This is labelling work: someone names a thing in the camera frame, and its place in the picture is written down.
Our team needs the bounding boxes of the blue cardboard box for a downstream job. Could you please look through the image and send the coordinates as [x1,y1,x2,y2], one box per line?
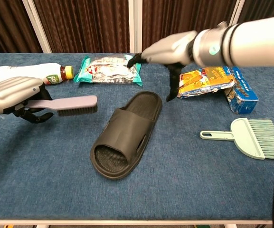
[223,66,260,115]

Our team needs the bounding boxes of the black rubber slide sandal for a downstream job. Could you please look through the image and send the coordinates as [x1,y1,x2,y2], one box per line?
[89,91,163,181]

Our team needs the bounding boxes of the white label tea bottle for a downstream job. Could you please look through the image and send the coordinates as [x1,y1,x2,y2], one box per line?
[0,62,75,86]

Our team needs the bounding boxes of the lavender scrub brush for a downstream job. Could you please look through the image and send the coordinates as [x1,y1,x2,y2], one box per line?
[27,95,98,117]

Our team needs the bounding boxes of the blue table cloth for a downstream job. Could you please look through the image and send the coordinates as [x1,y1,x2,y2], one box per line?
[0,52,274,221]

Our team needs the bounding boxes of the white table frame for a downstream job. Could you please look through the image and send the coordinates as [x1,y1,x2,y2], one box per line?
[0,219,274,228]

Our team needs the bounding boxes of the teal clear snack packet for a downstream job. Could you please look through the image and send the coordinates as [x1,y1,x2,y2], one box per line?
[73,54,143,87]

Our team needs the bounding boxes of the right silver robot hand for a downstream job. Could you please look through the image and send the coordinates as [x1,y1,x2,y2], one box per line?
[126,30,198,102]

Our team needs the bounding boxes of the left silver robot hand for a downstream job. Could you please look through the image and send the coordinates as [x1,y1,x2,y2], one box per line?
[0,76,54,124]

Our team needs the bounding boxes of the yellow orange snack bag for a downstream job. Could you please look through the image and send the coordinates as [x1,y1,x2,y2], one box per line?
[177,66,236,99]

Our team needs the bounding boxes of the mint green dust brush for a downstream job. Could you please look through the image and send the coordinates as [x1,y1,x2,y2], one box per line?
[199,117,274,162]

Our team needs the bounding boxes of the brown pleated partition panel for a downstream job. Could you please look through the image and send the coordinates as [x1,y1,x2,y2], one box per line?
[22,0,135,54]
[236,0,274,19]
[136,0,246,53]
[0,0,44,57]

